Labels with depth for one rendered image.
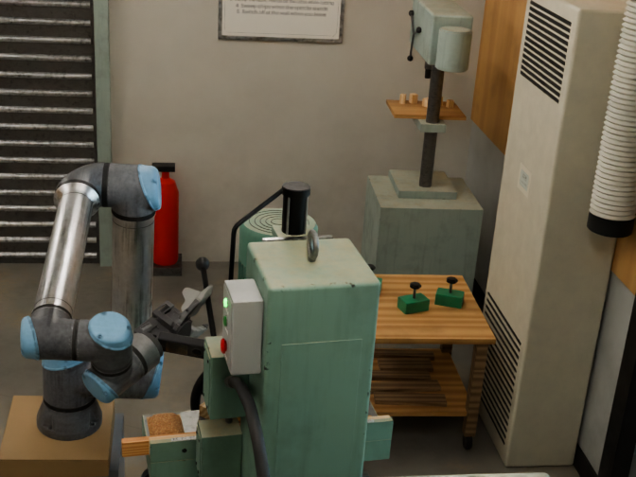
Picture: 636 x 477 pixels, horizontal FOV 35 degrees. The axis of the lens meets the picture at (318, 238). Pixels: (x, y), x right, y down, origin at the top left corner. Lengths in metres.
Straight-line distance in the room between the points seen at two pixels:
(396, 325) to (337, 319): 1.99
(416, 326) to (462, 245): 0.89
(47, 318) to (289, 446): 0.59
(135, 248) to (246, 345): 0.83
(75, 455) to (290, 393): 1.14
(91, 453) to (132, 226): 0.71
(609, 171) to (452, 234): 1.38
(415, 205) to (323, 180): 0.98
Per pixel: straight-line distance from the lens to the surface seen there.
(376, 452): 2.56
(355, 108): 5.35
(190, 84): 5.24
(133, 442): 2.44
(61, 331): 2.19
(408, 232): 4.61
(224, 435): 2.20
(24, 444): 3.03
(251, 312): 1.89
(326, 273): 1.91
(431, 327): 3.89
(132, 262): 2.70
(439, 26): 4.37
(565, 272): 3.72
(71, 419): 3.00
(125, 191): 2.59
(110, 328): 2.17
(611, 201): 3.46
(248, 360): 1.94
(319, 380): 1.96
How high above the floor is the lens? 2.33
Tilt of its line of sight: 23 degrees down
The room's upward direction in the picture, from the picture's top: 4 degrees clockwise
